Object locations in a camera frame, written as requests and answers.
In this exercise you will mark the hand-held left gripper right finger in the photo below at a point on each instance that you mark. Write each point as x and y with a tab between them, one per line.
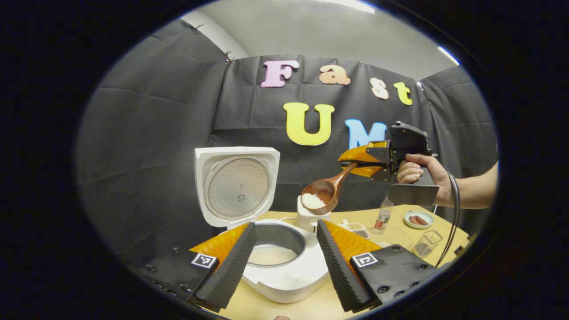
340	271

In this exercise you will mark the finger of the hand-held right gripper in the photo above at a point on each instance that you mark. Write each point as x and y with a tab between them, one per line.
362	169
358	153

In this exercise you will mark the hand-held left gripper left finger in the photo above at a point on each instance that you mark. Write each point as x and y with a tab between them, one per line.
231	271

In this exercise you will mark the brown wooden spoon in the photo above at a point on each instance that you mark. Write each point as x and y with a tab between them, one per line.
331	186

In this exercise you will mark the white rice cooker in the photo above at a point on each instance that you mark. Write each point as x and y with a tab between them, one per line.
235	186

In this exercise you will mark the white sectioned bean dish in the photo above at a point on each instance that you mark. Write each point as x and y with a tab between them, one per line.
358	229

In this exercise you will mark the small clear plastic bottle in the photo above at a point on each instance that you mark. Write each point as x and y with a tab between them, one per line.
382	218

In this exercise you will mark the white toaster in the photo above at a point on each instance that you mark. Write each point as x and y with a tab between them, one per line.
306	222

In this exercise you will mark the pale green plate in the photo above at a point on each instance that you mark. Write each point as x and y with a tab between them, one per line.
408	221

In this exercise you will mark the red meat slice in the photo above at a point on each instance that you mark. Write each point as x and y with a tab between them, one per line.
423	220
414	220

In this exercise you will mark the black backdrop cloth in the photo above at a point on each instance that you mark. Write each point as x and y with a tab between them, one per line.
155	133

